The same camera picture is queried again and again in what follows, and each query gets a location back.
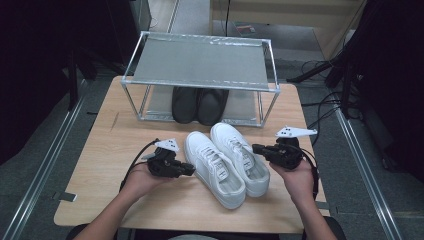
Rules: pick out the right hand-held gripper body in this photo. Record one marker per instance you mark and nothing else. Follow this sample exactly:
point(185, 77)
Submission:
point(286, 155)

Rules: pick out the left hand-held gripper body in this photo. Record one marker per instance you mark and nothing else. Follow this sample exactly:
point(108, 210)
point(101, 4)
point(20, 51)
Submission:
point(166, 163)

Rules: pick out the white sneaker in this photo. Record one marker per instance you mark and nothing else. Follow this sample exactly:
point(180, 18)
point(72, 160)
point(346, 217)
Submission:
point(216, 170)
point(243, 156)

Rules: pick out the black slipper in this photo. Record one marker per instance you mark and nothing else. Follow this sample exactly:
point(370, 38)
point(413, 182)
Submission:
point(211, 106)
point(185, 105)

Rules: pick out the metal shoe rack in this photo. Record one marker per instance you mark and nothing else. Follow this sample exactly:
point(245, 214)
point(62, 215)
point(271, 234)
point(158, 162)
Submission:
point(200, 63)

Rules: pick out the person's right hand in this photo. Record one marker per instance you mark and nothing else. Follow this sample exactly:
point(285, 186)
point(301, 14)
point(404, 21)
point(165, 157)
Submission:
point(298, 181)

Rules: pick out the person's left hand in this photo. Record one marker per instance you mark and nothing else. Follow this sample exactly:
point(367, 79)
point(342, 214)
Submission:
point(143, 183)

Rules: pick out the person's grey clothing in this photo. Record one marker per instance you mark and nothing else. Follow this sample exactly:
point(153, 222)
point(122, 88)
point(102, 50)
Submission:
point(191, 237)

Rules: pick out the grey tape piece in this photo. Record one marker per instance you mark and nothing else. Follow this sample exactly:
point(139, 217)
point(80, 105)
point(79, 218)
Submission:
point(328, 209)
point(65, 196)

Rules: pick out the black tripod leg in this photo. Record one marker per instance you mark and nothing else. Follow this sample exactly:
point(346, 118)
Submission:
point(310, 71)

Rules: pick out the black chair armrest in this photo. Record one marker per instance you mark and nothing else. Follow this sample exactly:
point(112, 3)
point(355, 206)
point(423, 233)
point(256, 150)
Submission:
point(74, 232)
point(338, 230)

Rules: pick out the red flat item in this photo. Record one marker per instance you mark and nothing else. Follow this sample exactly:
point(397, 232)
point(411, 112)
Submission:
point(246, 29)

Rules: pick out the black metal stand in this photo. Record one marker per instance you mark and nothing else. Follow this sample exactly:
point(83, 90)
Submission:
point(72, 80)

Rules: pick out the wooden cabinet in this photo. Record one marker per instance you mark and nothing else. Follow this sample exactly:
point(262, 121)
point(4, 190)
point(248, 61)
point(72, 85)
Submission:
point(300, 13)

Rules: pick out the metal floor rail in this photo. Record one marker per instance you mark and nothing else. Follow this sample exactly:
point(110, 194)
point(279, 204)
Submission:
point(43, 160)
point(366, 173)

